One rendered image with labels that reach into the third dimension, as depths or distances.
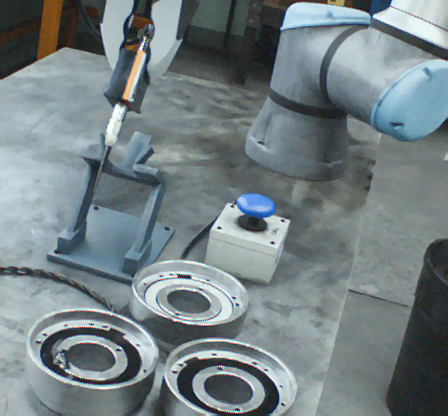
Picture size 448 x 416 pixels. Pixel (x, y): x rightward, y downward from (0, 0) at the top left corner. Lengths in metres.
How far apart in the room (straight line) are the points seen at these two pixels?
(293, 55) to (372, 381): 1.23
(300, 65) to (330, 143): 0.12
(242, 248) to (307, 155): 0.30
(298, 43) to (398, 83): 0.17
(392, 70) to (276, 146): 0.22
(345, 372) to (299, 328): 1.36
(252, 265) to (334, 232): 0.18
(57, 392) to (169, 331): 0.13
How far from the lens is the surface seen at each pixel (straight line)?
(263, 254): 0.82
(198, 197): 0.99
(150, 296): 0.73
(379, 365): 2.21
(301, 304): 0.82
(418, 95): 0.97
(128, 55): 0.74
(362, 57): 1.00
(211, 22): 4.76
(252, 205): 0.82
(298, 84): 1.08
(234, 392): 0.66
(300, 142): 1.09
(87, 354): 0.66
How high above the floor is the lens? 1.22
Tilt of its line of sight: 25 degrees down
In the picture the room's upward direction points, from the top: 12 degrees clockwise
